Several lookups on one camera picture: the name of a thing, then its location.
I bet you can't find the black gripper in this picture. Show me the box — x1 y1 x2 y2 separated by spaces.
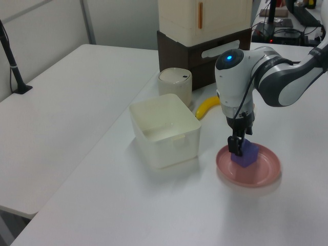
226 112 257 157

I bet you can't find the purple cube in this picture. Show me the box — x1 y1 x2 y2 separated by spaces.
230 139 259 169

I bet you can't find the pink plate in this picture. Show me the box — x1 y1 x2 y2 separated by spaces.
215 143 281 187

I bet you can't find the yellow toy banana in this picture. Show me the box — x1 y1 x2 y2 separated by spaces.
195 96 221 120

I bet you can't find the cream open plastic bin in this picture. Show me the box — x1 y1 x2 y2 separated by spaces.
129 93 201 170

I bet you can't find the small beige lidded trash can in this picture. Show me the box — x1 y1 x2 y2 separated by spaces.
157 68 193 106

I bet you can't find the dark brown wooden drawer box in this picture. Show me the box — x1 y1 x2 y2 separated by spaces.
156 27 252 92

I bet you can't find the black electronics box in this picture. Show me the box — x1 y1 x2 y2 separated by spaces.
272 28 304 46

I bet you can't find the black monitor stand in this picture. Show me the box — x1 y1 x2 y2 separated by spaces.
266 0 279 25

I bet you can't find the brown cardboard tray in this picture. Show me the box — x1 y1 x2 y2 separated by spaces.
259 8 290 18

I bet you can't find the black pole with base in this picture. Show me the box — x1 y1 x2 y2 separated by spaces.
0 19 33 95

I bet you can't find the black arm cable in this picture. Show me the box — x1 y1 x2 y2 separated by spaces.
234 59 302 121

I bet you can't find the cream storage box with handles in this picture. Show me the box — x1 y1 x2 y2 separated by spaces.
158 0 253 48

